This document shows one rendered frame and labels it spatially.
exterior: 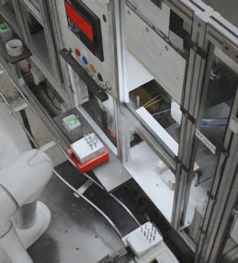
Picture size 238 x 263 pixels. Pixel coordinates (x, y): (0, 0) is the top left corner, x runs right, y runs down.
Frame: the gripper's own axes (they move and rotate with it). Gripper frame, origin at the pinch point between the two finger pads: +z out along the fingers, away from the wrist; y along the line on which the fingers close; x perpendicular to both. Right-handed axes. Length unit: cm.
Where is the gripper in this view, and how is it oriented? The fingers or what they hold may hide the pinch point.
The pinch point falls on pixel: (120, 257)
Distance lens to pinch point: 195.0
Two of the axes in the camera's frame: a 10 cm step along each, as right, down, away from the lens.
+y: -0.4, -6.2, -7.9
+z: 8.4, -4.5, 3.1
